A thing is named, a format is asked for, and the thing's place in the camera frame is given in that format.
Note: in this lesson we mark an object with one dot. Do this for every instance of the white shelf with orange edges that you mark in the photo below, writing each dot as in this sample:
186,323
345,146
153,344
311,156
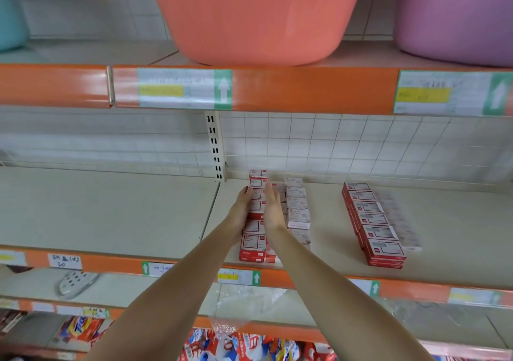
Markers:
96,212

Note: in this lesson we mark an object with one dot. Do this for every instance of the person's right hand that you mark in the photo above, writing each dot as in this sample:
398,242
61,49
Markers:
274,211

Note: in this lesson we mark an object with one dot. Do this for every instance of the clear plastic bag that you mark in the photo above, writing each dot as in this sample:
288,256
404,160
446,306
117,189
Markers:
244,302

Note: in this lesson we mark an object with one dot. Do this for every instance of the orange plastic basin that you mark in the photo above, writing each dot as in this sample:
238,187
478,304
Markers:
256,16

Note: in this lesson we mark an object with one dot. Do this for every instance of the person's left hand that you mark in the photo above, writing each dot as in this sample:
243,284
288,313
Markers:
240,211

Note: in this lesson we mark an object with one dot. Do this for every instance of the person's left forearm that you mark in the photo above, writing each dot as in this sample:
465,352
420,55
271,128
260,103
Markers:
168,300

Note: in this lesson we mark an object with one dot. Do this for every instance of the small price label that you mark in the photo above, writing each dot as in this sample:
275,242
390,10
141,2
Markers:
239,277
474,297
12,257
158,268
365,287

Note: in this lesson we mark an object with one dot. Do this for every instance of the purple plastic basin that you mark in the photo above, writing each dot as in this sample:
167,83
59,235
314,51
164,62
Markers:
457,16

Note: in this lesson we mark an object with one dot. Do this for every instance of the white perforated shelf upright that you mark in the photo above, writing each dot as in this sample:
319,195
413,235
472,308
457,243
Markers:
216,147

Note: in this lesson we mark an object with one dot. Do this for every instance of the white handwritten label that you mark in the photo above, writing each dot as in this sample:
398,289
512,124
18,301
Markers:
65,261

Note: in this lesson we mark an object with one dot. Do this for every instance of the teal plastic basin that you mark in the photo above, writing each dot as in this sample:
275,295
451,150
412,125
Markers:
12,12

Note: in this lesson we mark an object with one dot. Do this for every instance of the pile of small colourful packets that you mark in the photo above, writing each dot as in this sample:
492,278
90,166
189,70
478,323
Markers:
240,347

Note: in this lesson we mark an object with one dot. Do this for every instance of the person's right forearm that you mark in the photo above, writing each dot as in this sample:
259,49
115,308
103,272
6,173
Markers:
345,300

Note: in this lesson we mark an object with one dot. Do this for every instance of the large label with green arrow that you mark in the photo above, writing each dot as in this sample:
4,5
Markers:
453,93
184,89

